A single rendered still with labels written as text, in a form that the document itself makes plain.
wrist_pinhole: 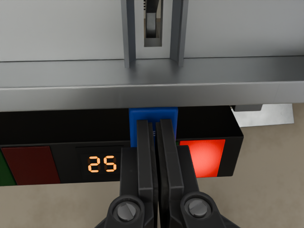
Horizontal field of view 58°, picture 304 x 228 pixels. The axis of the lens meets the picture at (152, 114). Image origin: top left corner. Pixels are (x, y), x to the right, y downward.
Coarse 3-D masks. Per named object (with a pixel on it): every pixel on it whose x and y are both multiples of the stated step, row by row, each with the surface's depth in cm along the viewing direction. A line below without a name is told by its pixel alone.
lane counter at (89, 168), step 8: (80, 152) 17; (88, 152) 17; (96, 152) 17; (104, 152) 17; (112, 152) 18; (120, 152) 18; (80, 160) 18; (88, 160) 18; (96, 160) 18; (104, 160) 18; (112, 160) 18; (120, 160) 18; (80, 168) 18; (88, 168) 18; (96, 168) 18; (104, 168) 18; (112, 168) 18; (88, 176) 19; (96, 176) 19; (104, 176) 19; (112, 176) 19
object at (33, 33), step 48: (0, 0) 11; (48, 0) 11; (96, 0) 11; (192, 0) 11; (240, 0) 11; (288, 0) 11; (0, 48) 12; (48, 48) 12; (96, 48) 12; (144, 48) 12; (192, 48) 12; (240, 48) 13; (288, 48) 13
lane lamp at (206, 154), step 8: (184, 144) 17; (192, 144) 17; (200, 144) 18; (208, 144) 18; (216, 144) 18; (192, 152) 18; (200, 152) 18; (208, 152) 18; (216, 152) 18; (192, 160) 18; (200, 160) 18; (208, 160) 18; (216, 160) 19; (200, 168) 19; (208, 168) 19; (216, 168) 19; (200, 176) 19; (208, 176) 20; (216, 176) 20
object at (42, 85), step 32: (0, 64) 12; (32, 64) 12; (64, 64) 12; (96, 64) 12; (160, 64) 12; (192, 64) 12; (224, 64) 12; (256, 64) 12; (288, 64) 12; (0, 96) 11; (32, 96) 11; (64, 96) 11; (96, 96) 11; (128, 96) 11; (160, 96) 11; (192, 96) 11; (224, 96) 11; (256, 96) 12; (288, 96) 12
